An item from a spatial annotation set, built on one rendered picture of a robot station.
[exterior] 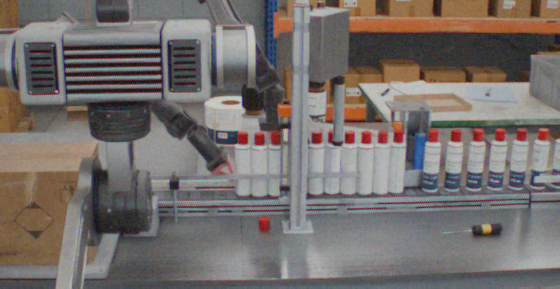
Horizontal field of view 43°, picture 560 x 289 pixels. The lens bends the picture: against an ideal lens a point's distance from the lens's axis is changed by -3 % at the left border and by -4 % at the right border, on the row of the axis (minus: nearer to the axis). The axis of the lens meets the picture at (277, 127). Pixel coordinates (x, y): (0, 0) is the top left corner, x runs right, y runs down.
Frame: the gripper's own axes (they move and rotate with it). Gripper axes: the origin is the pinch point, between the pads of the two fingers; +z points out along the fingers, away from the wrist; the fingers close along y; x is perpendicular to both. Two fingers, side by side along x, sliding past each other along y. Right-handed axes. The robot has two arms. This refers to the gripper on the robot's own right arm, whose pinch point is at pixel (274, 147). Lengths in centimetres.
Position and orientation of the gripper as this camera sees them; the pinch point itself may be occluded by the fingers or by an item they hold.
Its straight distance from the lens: 234.0
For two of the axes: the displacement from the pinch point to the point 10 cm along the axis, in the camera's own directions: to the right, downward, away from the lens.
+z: -0.2, 9.5, 3.0
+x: 0.7, 3.0, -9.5
